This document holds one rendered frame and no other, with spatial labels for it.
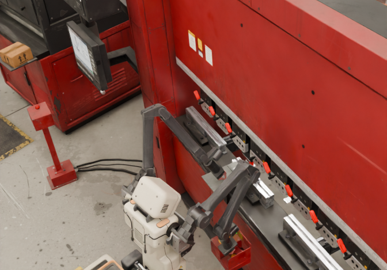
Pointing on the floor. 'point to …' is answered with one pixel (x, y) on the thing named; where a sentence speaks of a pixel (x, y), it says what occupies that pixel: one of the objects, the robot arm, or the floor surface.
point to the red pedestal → (64, 169)
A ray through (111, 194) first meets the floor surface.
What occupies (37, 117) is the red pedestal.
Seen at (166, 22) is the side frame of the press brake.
